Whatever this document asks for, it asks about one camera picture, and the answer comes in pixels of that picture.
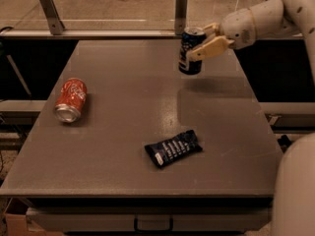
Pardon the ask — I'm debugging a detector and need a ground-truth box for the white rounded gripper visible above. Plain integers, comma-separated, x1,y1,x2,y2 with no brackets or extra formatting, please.
186,9,257,62

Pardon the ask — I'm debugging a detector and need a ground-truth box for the blue pepsi can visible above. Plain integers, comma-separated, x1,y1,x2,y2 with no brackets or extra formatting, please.
178,27,206,75

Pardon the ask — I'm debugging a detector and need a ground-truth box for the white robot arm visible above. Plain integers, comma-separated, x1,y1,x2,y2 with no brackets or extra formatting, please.
184,0,315,236

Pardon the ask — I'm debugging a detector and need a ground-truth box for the dark blue rxbar wrapper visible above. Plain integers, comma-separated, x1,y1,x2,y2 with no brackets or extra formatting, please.
144,130,203,168

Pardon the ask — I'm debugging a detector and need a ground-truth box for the red coca-cola can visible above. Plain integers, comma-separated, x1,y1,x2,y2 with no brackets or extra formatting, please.
54,78,88,123

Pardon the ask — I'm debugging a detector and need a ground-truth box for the middle metal bracket post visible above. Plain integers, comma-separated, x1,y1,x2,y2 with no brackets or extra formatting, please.
174,0,188,35

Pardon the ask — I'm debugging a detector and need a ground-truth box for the left metal bracket post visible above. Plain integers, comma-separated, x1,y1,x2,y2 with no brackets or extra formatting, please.
39,0,65,35

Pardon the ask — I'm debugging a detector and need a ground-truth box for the metal rail beam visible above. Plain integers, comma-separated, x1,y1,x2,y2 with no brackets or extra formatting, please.
0,29,181,40

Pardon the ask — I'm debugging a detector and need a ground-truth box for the grey drawer with handle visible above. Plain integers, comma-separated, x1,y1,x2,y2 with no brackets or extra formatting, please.
27,207,271,233

